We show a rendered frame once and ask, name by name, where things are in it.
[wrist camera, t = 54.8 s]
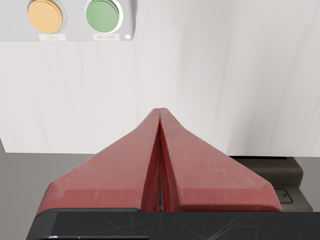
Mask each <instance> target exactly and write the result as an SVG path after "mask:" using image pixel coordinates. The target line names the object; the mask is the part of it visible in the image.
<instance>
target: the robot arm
mask: <svg viewBox="0 0 320 240"><path fill-rule="evenodd" d="M159 178H161V193H162V209H163V212H157V209H158V194H159ZM26 240H320V212H283V209H282V207H281V205H280V202H279V199H278V197H277V195H276V192H275V190H274V188H273V186H272V184H271V183H270V182H268V181H267V180H266V179H264V178H263V177H261V176H259V175H258V174H256V173H255V172H253V171H251V170H250V169H248V168H246V167H245V166H243V165H242V164H240V163H239V162H237V161H236V160H234V159H232V158H231V157H229V156H228V155H226V154H225V153H223V152H221V151H220V150H218V149H217V148H215V147H213V146H212V145H210V144H208V143H207V142H206V141H204V140H202V139H201V138H199V137H198V136H196V135H194V134H193V133H191V132H190V131H188V130H187V129H185V128H184V127H183V126H182V125H181V123H180V122H179V121H178V120H177V119H176V118H175V117H174V116H173V114H172V113H171V112H170V111H169V110H168V109H167V108H153V109H152V110H151V111H150V113H149V114H148V115H147V116H146V117H145V118H144V119H143V121H142V122H141V123H140V124H139V125H138V126H137V127H136V128H135V129H134V130H133V131H131V132H130V133H128V134H126V135H125V136H123V137H122V138H120V139H119V140H117V141H115V142H114V143H112V144H111V145H109V146H107V147H106V148H104V149H103V150H101V151H100V152H98V153H96V154H95V155H93V156H92V157H90V158H89V159H87V160H85V161H84V162H83V163H81V164H79V165H78V166H76V167H75V168H73V169H71V170H70V171H68V172H67V173H65V174H63V175H62V176H60V177H59V178H57V179H56V180H54V181H53V182H51V183H50V184H49V186H48V187H47V189H46V191H45V193H44V196H43V198H42V201H41V203H40V206H39V208H38V211H37V213H36V216H35V218H34V220H33V223H32V225H31V228H30V230H29V233H28V235H27V237H26Z"/></svg>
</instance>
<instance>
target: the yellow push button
mask: <svg viewBox="0 0 320 240"><path fill-rule="evenodd" d="M28 17H29V20H30V22H31V24H32V25H33V27H35V28H36V29H37V30H39V31H41V32H43V33H54V32H56V31H57V30H58V29H59V28H60V27H61V26H62V24H63V13H62V11H61V9H60V7H59V6H58V5H57V4H56V3H55V2H54V1H52V0H35V1H34V2H33V3H32V4H30V6H29V9H28Z"/></svg>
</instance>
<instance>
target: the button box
mask: <svg viewBox="0 0 320 240"><path fill-rule="evenodd" d="M34 1H35V0H0V42H26V41H131V40H133V38H134V33H135V29H136V14H135V0H111V1H112V2H114V3H115V4H116V6H117V7H118V9H119V13H120V20H119V23H118V25H117V27H116V28H115V29H114V30H113V31H111V32H108V33H101V32H98V31H96V30H94V29H93V28H92V27H91V26H90V25H89V24H88V22H87V19H86V10H87V7H88V5H89V4H90V3H91V2H92V1H93V0H52V1H54V2H55V3H56V4H57V5H58V6H59V7H60V9H61V11H62V13H63V24H62V26H61V27H60V28H59V29H58V30H57V31H56V32H54V33H43V32H41V31H39V30H37V29H36V28H35V27H33V25H32V24H31V22H30V20H29V17H28V9H29V6H30V4H32V3H33V2H34Z"/></svg>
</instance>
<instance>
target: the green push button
mask: <svg viewBox="0 0 320 240"><path fill-rule="evenodd" d="M86 19H87V22H88V24H89V25H90V26H91V27H92V28H93V29H94V30H96V31H98V32H101V33H108V32H111V31H113V30H114V29H115V28H116V27H117V25H118V23H119V20H120V13H119V9H118V7H117V6H116V4H115V3H114V2H112V1H111V0H93V1H92V2H91V3H90V4H89V5H88V7H87V10H86Z"/></svg>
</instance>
